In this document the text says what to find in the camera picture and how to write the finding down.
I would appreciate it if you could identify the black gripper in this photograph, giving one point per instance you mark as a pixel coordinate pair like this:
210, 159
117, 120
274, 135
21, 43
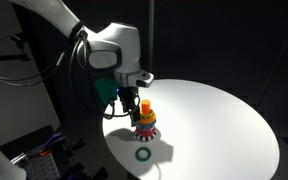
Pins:
128, 96

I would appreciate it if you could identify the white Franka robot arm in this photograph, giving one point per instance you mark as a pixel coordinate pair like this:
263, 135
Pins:
117, 43

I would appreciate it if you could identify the black clamp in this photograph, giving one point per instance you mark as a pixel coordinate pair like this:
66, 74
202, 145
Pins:
74, 145

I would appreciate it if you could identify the grey vertical metal pole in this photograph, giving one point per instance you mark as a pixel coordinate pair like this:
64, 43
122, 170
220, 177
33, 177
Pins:
151, 30

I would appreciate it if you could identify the perforated metal breadboard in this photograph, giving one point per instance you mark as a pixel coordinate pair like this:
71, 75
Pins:
44, 168

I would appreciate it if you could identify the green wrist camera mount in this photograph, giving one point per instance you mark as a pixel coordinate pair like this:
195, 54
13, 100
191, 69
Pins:
104, 90

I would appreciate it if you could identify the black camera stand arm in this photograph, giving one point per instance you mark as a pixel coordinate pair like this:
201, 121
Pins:
4, 57

